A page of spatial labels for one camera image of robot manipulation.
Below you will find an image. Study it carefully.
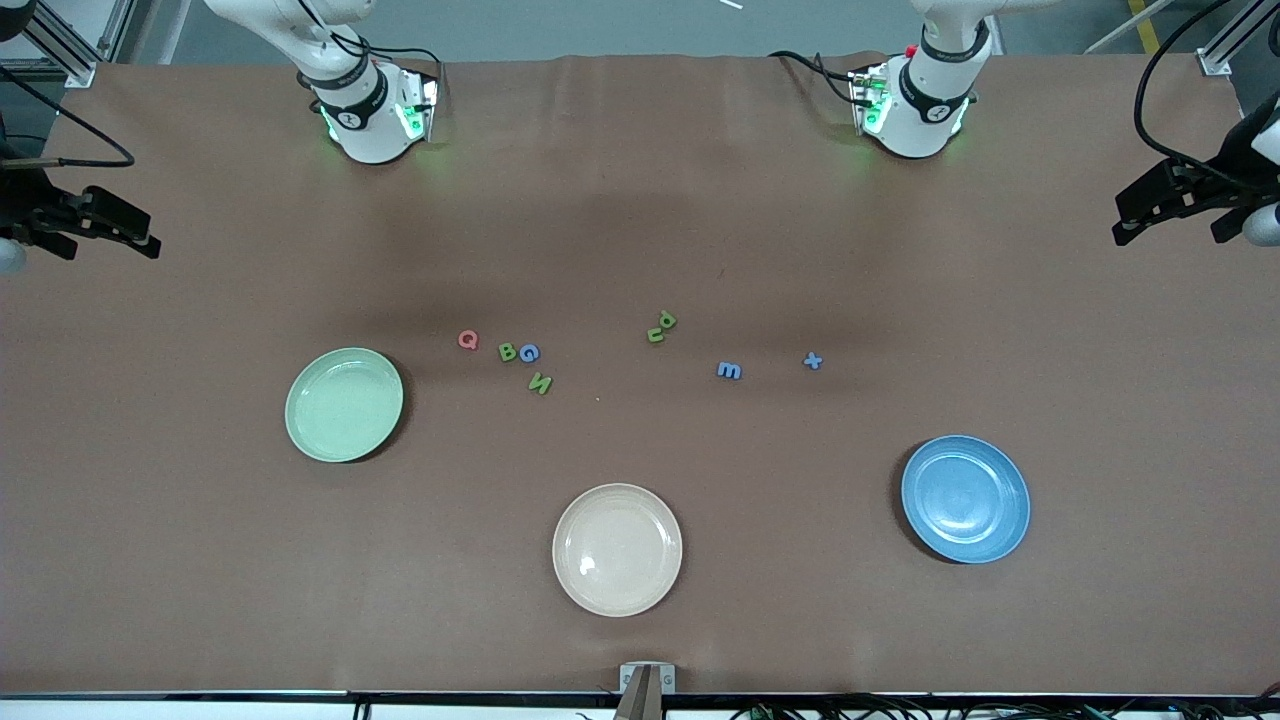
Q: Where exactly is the green plate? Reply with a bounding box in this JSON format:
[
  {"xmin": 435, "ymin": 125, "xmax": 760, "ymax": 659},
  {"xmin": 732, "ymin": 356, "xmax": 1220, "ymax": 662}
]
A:
[{"xmin": 284, "ymin": 346, "xmax": 406, "ymax": 464}]

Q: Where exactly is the blue plate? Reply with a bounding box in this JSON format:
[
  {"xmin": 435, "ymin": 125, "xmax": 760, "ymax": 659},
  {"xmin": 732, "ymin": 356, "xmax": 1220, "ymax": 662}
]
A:
[{"xmin": 900, "ymin": 434, "xmax": 1032, "ymax": 565}]

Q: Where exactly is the brown table mat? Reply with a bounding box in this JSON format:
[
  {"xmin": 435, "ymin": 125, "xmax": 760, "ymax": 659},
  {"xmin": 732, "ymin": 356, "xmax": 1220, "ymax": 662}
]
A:
[{"xmin": 0, "ymin": 52, "xmax": 1280, "ymax": 696}]

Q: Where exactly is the beige plate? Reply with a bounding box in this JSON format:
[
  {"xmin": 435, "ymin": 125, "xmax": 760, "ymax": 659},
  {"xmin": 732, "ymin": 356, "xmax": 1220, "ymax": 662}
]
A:
[{"xmin": 552, "ymin": 483, "xmax": 684, "ymax": 618}]

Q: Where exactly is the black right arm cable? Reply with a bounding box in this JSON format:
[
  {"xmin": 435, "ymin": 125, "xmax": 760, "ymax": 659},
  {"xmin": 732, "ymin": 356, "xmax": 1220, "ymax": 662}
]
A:
[{"xmin": 0, "ymin": 65, "xmax": 137, "ymax": 171}]

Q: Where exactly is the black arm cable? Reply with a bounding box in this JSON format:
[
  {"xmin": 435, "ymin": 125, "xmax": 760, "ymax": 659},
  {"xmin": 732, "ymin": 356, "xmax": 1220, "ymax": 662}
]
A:
[
  {"xmin": 1135, "ymin": 0, "xmax": 1280, "ymax": 193},
  {"xmin": 0, "ymin": 65, "xmax": 137, "ymax": 171}
]

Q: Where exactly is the aluminium frame profile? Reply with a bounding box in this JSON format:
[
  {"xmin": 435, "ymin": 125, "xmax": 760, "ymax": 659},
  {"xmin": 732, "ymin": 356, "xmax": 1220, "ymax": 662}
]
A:
[
  {"xmin": 0, "ymin": 0, "xmax": 136, "ymax": 91},
  {"xmin": 1197, "ymin": 0, "xmax": 1280, "ymax": 77}
]

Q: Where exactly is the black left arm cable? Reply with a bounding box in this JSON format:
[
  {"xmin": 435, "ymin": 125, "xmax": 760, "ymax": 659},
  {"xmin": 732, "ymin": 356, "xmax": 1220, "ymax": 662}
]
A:
[{"xmin": 1135, "ymin": 0, "xmax": 1280, "ymax": 193}]

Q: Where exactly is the black right base cable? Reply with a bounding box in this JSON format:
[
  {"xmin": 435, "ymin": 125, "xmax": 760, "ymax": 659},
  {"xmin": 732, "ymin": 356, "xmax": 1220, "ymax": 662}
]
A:
[{"xmin": 335, "ymin": 28, "xmax": 443, "ymax": 73}]

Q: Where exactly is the black base cable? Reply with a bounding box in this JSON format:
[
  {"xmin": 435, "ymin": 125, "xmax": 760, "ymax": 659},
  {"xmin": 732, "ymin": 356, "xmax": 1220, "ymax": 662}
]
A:
[
  {"xmin": 335, "ymin": 28, "xmax": 443, "ymax": 73},
  {"xmin": 768, "ymin": 48, "xmax": 863, "ymax": 106}
]

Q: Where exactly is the black left base cable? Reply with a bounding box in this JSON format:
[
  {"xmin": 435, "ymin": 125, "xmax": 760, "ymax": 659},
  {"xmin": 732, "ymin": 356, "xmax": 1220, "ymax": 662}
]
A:
[{"xmin": 768, "ymin": 48, "xmax": 863, "ymax": 106}]

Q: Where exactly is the grey metal mounting bracket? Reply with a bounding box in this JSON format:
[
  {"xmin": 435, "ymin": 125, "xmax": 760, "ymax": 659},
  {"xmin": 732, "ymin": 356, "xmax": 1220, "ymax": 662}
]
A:
[{"xmin": 615, "ymin": 662, "xmax": 677, "ymax": 720}]

